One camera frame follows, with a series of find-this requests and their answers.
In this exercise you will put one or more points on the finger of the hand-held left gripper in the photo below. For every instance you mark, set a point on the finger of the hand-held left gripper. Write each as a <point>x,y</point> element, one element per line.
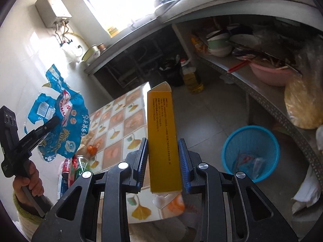
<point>46,125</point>

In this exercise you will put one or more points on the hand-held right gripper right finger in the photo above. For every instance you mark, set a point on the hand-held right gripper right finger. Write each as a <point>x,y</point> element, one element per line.
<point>183,167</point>

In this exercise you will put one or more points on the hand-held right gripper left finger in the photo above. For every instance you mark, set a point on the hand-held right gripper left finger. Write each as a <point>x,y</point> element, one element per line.
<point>141,167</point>

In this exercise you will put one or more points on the blue plastic snack bag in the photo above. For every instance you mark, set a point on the blue plastic snack bag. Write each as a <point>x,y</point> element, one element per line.
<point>68,121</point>

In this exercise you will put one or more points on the yellow cardboard box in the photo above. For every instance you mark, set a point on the yellow cardboard box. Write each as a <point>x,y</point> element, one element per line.
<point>161,143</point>

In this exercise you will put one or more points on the blue plastic wastebasket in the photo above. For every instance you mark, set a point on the blue plastic wastebasket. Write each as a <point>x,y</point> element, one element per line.
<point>232,143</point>

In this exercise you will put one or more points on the green label plastic bottle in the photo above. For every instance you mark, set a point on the green label plastic bottle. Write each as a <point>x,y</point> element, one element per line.
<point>83,167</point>

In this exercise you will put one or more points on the person's left forearm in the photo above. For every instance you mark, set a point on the person's left forearm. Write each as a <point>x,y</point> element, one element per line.
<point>27,216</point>

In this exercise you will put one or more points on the person's left hand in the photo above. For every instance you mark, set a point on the person's left hand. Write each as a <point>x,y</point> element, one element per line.
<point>26,181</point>

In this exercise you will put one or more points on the red drink can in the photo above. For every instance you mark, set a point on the red drink can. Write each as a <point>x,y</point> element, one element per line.
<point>67,166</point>

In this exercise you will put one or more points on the small orange fruit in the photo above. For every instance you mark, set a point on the small orange fruit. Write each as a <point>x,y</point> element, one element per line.
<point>92,150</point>

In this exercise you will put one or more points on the tile pattern table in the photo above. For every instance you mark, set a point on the tile pattern table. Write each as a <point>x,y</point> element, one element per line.
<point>118,121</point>

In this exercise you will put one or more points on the clear plastic wrapper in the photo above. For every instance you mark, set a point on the clear plastic wrapper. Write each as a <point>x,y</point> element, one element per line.
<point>249,165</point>

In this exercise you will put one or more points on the green enamel basin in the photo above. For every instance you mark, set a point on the green enamel basin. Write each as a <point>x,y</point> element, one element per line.
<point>90,54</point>

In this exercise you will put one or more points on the cooking oil bottle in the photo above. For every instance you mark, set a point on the cooking oil bottle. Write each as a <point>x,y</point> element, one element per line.
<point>191,78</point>

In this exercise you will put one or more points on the water heater pipes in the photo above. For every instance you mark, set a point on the water heater pipes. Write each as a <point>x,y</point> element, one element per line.
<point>64,36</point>

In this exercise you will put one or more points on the black bucket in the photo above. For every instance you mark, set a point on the black bucket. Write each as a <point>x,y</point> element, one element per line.
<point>171,74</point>

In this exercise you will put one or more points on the copper pot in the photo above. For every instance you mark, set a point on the copper pot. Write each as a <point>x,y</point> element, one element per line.
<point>102,46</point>

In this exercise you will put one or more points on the white crumpled bag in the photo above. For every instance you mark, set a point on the white crumpled bag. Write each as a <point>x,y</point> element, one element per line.
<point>228,80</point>

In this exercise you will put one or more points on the metal shelf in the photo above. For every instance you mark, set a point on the metal shelf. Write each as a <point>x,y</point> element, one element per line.
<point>262,98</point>

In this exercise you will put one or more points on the white water heater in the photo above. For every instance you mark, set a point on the white water heater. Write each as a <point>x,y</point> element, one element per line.
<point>51,8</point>

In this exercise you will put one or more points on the orange snack bag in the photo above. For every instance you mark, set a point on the orange snack bag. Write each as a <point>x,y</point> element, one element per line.
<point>199,45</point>

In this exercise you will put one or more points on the white plastic sack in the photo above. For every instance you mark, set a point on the white plastic sack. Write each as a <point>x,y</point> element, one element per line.
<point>307,194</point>

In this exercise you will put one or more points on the stack of bowls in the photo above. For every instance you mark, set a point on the stack of bowls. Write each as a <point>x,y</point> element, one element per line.
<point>218,45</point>

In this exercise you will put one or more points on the pink plastic basin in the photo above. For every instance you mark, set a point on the pink plastic basin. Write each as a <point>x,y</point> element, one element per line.
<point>272,74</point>

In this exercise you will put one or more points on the bag of yellow grain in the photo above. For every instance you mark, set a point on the bag of yellow grain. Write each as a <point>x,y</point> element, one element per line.
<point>305,103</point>

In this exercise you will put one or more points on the bundle of chopsticks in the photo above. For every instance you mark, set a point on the bundle of chopsticks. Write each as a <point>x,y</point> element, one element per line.
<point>267,58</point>

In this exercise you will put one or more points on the stack of white plates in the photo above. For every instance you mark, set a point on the stack of white plates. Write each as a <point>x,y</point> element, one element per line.
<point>243,40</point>

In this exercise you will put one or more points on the window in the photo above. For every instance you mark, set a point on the window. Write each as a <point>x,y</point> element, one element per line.
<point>121,2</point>

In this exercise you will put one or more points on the grey concrete counter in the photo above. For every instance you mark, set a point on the grey concrete counter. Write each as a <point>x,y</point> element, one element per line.
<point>201,7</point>

